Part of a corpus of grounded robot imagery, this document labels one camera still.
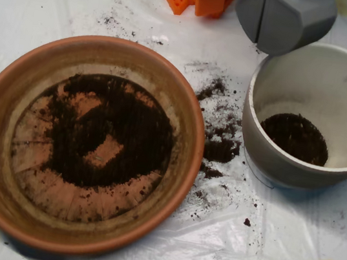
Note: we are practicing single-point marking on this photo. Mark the small dark soil pile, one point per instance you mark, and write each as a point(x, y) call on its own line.
point(296, 138)

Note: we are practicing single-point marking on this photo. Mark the large dark soil pile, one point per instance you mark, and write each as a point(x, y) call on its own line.
point(141, 125)

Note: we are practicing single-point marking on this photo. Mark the white ceramic pot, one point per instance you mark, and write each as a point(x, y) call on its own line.
point(314, 85)

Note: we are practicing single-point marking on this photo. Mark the scattered spilled dark soil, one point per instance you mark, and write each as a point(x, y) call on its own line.
point(219, 151)

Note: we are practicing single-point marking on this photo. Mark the small dark brown crumb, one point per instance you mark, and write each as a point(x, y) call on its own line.
point(247, 222)

